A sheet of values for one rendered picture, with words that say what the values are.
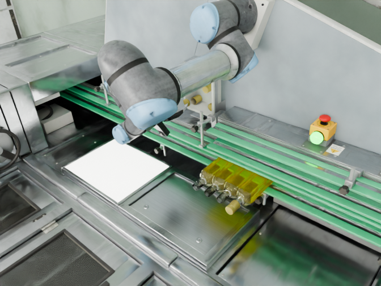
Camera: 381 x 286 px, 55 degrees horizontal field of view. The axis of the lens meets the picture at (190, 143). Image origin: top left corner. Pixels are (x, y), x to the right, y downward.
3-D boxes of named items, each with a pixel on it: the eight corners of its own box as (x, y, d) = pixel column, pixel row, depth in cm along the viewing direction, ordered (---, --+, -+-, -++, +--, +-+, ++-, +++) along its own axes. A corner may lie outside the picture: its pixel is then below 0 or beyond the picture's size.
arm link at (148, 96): (244, 22, 119) (119, 64, 82) (269, 61, 119) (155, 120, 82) (221, 43, 128) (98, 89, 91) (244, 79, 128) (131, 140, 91)
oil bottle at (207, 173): (229, 158, 157) (197, 184, 144) (229, 147, 154) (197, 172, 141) (240, 163, 154) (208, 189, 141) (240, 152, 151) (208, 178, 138)
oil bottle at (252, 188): (264, 173, 147) (233, 202, 134) (265, 163, 144) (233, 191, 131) (276, 179, 144) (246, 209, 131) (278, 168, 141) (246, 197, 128)
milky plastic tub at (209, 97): (196, 100, 173) (183, 107, 168) (194, 55, 161) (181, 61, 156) (225, 110, 163) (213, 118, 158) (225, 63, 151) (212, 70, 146)
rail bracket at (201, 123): (210, 138, 159) (191, 151, 151) (209, 103, 149) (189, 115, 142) (215, 140, 157) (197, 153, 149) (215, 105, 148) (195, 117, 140)
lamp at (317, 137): (311, 139, 131) (307, 143, 130) (313, 129, 129) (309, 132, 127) (323, 143, 129) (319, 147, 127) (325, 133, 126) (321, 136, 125)
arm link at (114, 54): (79, 36, 84) (98, 88, 132) (105, 76, 84) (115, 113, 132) (122, 12, 86) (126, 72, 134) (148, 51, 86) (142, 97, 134)
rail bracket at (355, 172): (352, 171, 120) (335, 192, 112) (356, 152, 116) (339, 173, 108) (364, 176, 118) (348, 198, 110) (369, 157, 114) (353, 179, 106)
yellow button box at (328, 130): (316, 132, 137) (307, 141, 133) (319, 115, 133) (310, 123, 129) (334, 138, 133) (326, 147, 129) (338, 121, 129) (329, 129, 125)
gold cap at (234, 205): (240, 202, 128) (233, 210, 125) (240, 210, 130) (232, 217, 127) (232, 198, 129) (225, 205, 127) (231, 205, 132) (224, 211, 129)
